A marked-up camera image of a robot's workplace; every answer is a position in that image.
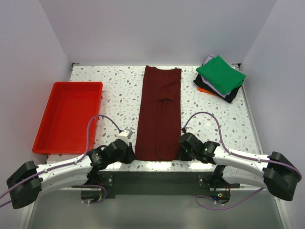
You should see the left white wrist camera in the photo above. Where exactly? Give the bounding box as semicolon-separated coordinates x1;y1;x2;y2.
117;129;133;145

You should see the orange folded t shirt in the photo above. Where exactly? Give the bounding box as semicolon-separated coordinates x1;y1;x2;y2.
197;87;215;95

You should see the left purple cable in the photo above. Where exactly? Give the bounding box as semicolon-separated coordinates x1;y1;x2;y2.
0;114;123;208

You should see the lilac folded t shirt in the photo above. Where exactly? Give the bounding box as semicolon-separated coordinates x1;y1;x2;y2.
201;54;245;98

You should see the black folded t shirt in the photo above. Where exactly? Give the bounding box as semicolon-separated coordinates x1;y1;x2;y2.
193;62;245;104

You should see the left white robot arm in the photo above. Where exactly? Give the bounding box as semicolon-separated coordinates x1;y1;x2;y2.
6;139;136;209

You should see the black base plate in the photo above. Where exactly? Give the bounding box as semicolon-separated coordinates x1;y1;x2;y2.
86;171;240;198

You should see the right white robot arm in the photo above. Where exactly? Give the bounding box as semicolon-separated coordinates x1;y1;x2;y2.
178;133;301;201

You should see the green folded t shirt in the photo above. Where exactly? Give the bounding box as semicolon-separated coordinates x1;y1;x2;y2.
196;55;247;95

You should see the red plastic bin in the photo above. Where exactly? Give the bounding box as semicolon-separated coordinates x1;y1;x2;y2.
32;82;103;155

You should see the dark red t shirt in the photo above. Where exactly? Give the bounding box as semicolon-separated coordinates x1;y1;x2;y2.
135;66;182;161

